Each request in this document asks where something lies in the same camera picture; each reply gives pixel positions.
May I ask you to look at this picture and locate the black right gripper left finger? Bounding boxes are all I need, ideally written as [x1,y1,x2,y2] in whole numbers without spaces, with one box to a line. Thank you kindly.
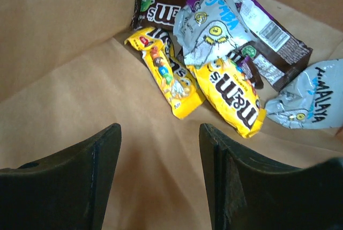
[1,123,122,229]

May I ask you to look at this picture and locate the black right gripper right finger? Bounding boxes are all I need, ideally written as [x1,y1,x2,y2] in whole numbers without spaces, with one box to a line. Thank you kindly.
[199,123,342,229]

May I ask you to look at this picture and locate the yellow m&m's packet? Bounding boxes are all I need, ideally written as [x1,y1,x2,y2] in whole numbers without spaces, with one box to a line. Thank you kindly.
[124,27,205,119]
[188,58,266,138]

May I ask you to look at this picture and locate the red brown paper bag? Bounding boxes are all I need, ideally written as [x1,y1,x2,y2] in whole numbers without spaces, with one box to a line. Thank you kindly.
[1,0,342,229]

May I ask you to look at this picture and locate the silver Himalaya snack packet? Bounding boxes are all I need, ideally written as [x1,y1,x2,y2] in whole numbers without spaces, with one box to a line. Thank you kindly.
[173,0,256,66]

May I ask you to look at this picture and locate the brown purple M&M's packet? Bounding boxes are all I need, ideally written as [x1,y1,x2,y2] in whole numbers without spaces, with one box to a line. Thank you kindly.
[233,0,313,92]

